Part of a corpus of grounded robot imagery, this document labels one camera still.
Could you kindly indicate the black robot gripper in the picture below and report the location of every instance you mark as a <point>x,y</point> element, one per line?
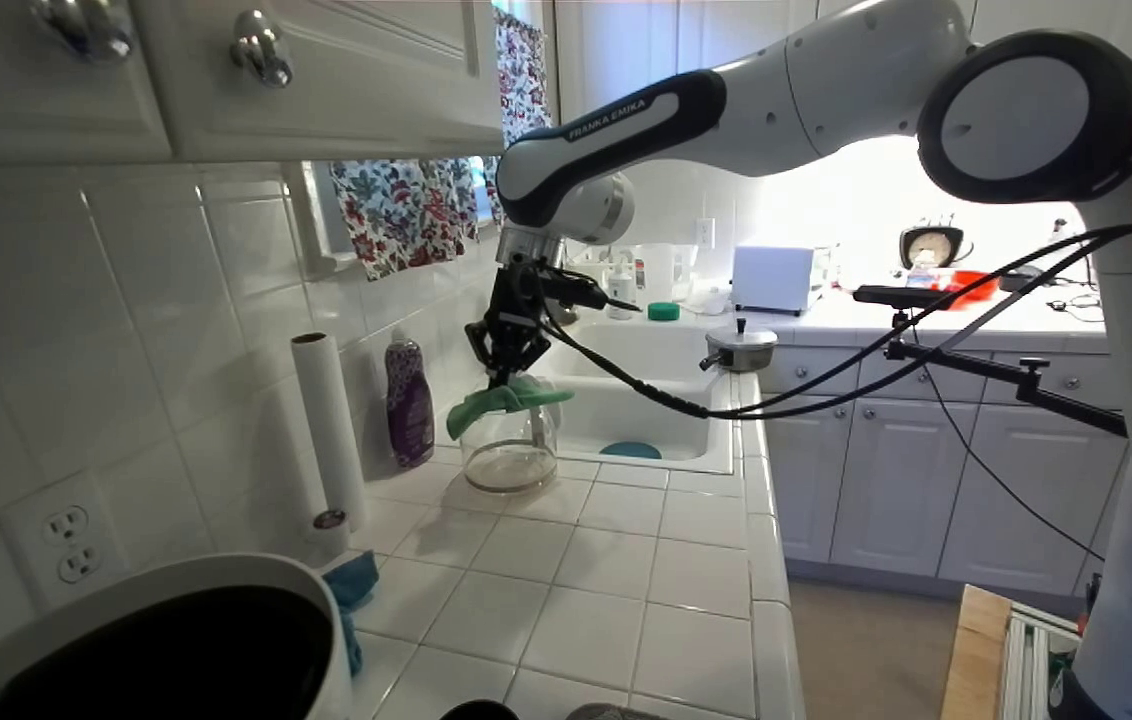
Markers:
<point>520,293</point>

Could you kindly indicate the purple dish soap bottle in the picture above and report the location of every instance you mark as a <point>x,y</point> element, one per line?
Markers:
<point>408,401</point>

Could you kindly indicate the blue towel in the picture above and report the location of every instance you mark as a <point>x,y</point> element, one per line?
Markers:
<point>352,587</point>

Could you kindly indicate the black camera stand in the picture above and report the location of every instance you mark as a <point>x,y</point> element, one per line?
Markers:
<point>1022,378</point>

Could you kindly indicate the white paper towel roll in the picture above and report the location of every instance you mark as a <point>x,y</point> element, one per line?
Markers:
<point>334,434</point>

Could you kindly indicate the white box on counter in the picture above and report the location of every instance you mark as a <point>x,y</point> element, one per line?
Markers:
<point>775,276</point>

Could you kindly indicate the white upper cabinet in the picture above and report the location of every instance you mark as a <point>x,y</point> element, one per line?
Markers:
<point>115,81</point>

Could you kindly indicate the floral window curtain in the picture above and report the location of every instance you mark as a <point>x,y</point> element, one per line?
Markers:
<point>408,215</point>

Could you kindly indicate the white lower cabinets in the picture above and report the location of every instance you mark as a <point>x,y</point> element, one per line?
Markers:
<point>943,478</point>

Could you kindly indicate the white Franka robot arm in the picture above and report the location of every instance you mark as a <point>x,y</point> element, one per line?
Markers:
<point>1022,116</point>

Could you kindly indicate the metal pot with lid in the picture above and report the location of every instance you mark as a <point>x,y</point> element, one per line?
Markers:
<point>739,350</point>

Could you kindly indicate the green towel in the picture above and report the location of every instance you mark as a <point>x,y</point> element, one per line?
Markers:
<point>505,396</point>

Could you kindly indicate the white wall outlet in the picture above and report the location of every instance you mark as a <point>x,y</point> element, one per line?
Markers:
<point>63,540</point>

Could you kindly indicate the white coffee maker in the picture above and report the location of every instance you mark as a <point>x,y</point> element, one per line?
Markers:
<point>214,636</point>

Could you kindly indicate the white farmhouse sink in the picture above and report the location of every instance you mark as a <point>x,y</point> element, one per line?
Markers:
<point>607,412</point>

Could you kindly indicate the glass coffee carafe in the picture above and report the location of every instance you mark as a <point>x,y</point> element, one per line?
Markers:
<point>508,451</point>

